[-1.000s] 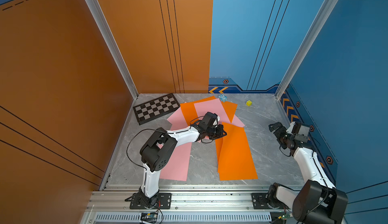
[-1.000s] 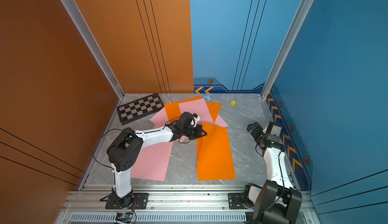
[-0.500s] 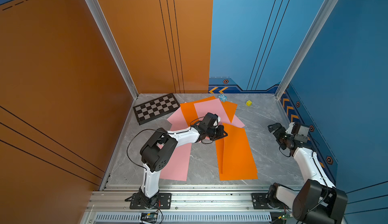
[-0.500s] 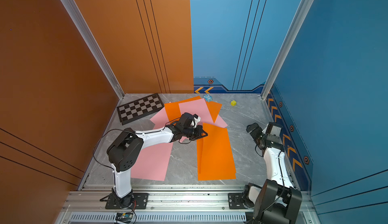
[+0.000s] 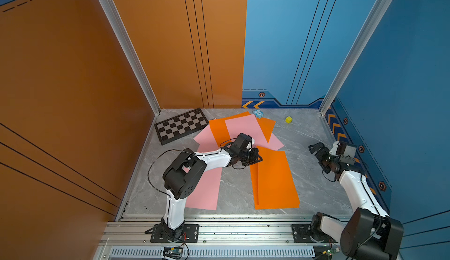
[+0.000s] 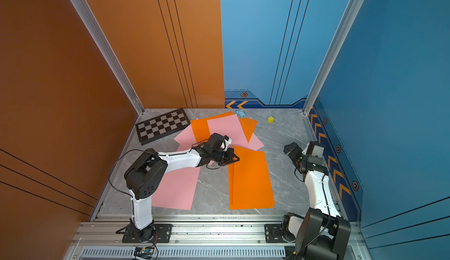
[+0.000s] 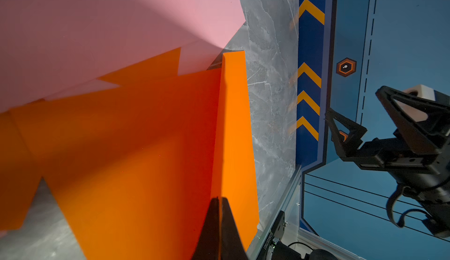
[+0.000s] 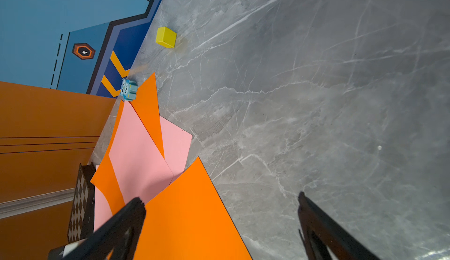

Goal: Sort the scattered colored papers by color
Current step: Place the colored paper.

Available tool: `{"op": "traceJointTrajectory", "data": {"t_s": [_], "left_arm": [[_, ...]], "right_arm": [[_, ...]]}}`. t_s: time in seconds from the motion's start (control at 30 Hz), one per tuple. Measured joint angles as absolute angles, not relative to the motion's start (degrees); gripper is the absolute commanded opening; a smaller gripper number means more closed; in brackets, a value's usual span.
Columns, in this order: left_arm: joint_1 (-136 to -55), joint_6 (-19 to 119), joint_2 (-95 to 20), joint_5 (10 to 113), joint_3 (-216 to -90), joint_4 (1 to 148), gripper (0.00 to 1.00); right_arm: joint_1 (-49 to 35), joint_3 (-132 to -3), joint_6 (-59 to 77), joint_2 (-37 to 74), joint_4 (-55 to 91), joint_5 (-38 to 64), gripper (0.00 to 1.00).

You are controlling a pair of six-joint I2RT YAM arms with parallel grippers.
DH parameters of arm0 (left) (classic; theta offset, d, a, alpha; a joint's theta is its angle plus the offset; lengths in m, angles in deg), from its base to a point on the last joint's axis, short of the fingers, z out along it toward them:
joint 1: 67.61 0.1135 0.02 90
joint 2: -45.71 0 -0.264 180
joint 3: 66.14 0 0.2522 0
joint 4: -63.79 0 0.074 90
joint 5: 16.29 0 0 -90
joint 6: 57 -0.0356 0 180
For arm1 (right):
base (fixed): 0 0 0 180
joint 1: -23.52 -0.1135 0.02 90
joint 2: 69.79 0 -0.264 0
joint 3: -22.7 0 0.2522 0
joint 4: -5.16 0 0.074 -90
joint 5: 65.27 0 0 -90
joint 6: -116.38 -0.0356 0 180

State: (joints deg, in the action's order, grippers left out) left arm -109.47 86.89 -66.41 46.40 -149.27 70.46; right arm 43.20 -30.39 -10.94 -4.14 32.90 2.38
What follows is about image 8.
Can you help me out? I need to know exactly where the left aluminium corner post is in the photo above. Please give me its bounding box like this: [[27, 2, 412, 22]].
[[0, 188, 75, 219]]

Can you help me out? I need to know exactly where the pink paper underneath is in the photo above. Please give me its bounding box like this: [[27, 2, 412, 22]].
[[160, 117, 192, 183]]

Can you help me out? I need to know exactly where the orange paper front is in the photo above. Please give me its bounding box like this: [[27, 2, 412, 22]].
[[91, 99, 125, 215]]

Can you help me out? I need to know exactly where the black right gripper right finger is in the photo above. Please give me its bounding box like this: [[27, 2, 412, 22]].
[[298, 192, 379, 260]]

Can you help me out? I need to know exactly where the black grey chessboard case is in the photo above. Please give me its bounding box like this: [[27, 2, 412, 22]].
[[67, 163, 96, 243]]

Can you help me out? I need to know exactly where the large curved pink paper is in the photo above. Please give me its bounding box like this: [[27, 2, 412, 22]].
[[94, 187, 113, 231]]

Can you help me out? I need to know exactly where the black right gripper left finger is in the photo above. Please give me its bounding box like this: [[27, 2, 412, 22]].
[[49, 197, 146, 260]]

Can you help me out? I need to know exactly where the orange curved paper behind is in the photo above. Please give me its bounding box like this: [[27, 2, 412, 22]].
[[131, 73, 165, 158]]

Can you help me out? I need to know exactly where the pink paper top right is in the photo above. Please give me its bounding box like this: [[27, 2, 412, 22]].
[[109, 102, 173, 203]]

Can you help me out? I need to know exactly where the small blue toy box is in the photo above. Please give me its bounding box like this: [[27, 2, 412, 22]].
[[120, 79, 138, 101]]

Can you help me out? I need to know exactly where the yellow cube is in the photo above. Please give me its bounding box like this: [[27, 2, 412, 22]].
[[155, 27, 177, 49]]

